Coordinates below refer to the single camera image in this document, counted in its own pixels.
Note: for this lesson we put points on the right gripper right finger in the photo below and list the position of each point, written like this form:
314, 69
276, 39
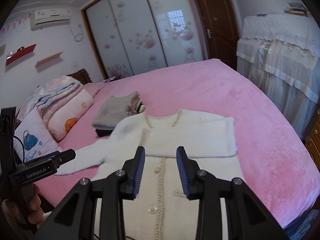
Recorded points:
198, 184

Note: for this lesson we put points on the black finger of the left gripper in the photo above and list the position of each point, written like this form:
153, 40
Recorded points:
64, 157

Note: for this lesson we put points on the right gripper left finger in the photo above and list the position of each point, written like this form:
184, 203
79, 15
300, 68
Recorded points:
124, 184

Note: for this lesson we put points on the white fluffy cardigan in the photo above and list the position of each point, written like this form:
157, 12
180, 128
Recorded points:
161, 210

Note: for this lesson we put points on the person's left hand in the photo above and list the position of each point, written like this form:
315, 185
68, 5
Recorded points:
12, 212

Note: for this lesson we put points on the white pillow with bag print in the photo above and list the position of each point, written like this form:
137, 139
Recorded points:
35, 137

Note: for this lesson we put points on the pink cartoon pillow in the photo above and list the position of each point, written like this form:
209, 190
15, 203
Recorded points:
66, 116

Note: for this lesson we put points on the folded floral quilt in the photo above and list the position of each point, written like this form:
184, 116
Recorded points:
49, 97

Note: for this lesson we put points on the grey folded sweater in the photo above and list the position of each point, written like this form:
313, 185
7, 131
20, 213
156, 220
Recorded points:
115, 109

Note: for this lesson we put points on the pink bed blanket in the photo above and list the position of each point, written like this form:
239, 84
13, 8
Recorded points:
274, 162

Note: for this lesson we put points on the wooden headboard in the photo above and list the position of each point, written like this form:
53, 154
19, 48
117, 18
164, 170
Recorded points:
82, 76

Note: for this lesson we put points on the white air conditioner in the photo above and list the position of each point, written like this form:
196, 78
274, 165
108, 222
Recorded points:
47, 17

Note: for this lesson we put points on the white lace-covered furniture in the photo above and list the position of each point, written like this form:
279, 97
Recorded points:
280, 54

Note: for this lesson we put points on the floral sliding wardrobe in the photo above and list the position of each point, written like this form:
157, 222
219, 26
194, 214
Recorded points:
131, 37

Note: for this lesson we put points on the brown wooden door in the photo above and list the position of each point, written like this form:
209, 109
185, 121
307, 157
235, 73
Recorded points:
220, 30

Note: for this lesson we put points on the books on covered furniture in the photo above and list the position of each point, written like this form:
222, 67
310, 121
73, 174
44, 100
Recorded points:
296, 8

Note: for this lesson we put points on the pink wall shelf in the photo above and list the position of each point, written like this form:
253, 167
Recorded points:
48, 58

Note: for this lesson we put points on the red wall shelf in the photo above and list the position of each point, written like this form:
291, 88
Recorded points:
20, 54

